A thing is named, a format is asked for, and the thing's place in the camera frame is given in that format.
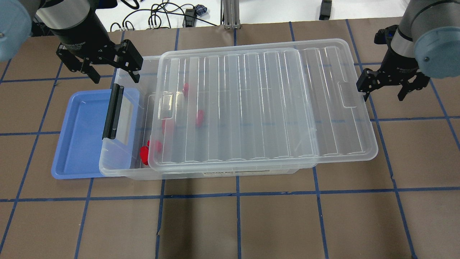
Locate red block from tray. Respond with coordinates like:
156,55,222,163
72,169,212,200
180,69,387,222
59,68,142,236
161,118,175,136

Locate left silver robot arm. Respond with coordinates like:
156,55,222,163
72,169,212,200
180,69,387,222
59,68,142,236
0,0,143,83

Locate red block in box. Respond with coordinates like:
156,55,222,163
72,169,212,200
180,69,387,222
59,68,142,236
182,83,189,98
139,146,149,165
195,109,205,127
147,140,163,154

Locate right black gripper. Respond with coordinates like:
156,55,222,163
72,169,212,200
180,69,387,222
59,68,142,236
356,28,430,102

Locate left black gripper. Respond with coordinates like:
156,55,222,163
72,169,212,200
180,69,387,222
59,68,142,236
56,10,143,84

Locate black box latch handle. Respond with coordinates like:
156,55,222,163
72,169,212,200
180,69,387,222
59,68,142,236
102,83,124,140

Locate blue plastic tray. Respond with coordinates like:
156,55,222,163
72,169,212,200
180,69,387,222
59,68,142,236
51,88,140,179

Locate clear plastic box lid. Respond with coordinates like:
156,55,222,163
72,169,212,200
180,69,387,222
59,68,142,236
148,39,378,174

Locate clear plastic storage box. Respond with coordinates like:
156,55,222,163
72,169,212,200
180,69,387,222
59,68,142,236
115,49,319,180

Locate black power adapter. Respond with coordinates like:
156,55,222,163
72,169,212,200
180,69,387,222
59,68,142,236
318,0,332,20

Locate aluminium frame post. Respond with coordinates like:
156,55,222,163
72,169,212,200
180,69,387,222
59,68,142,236
220,0,241,29

